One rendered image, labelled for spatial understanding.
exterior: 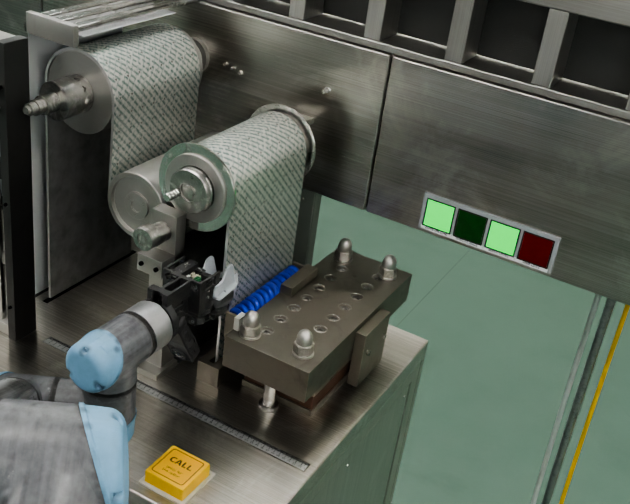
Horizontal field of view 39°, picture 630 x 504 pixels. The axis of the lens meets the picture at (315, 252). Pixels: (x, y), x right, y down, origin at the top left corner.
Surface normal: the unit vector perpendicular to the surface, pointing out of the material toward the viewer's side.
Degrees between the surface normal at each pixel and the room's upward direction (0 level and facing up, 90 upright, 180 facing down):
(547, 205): 90
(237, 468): 0
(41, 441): 28
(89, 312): 0
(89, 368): 90
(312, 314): 0
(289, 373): 90
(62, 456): 36
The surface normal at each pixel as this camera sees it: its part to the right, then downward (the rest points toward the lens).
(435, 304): 0.13, -0.87
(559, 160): -0.49, 0.37
